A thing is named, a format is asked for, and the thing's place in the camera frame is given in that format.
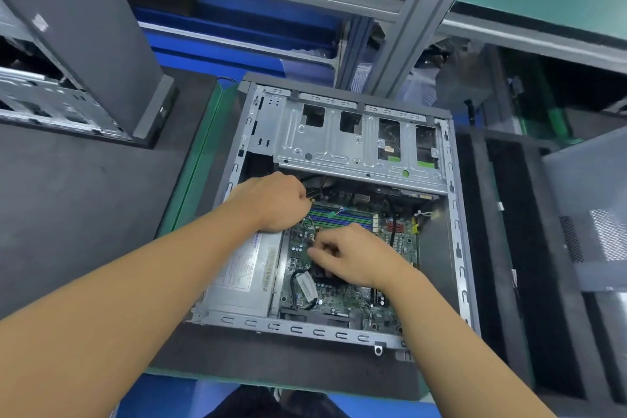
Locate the thick aluminium frame post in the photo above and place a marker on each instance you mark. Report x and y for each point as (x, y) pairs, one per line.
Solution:
(421, 11)

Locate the blue plastic crate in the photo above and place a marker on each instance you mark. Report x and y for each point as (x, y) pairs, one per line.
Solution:
(235, 36)

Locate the person's left forearm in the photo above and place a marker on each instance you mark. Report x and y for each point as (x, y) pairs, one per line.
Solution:
(108, 315)

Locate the silver power supply unit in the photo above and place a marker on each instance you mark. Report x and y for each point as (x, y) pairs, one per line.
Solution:
(240, 276)

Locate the person's right forearm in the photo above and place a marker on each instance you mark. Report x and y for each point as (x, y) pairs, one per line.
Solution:
(470, 354)

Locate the person's left hand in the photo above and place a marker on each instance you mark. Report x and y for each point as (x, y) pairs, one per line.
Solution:
(269, 202)

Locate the silver computer case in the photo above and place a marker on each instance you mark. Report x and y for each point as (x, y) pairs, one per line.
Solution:
(69, 40)

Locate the green motherboard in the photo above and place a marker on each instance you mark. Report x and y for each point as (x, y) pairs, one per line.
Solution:
(343, 303)

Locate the person's right hand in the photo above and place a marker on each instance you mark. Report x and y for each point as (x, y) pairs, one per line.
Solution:
(355, 256)

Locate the grey case side panel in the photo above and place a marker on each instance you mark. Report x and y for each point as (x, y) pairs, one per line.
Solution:
(598, 207)

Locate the dark grey computer case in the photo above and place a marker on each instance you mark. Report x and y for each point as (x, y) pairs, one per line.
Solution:
(362, 129)

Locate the clear plastic bag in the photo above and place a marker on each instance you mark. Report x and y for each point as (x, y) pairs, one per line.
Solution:
(416, 89)

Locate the black divided foam tray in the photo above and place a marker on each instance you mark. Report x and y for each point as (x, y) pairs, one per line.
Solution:
(509, 236)

